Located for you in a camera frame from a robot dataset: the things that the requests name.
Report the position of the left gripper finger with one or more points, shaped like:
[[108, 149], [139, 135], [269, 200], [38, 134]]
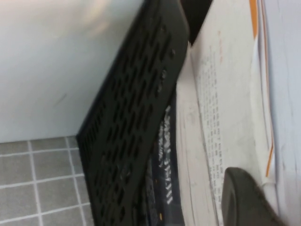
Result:
[[244, 202]]

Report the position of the white orange ROS2 book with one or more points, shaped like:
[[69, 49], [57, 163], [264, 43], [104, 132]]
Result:
[[235, 94]]

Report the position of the black book white title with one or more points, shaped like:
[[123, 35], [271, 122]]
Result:
[[164, 153]]

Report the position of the black perforated book stand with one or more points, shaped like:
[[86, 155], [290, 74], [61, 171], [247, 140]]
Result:
[[131, 94]]

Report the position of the grey checked tablecloth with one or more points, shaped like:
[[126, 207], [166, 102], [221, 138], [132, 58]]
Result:
[[23, 188]]

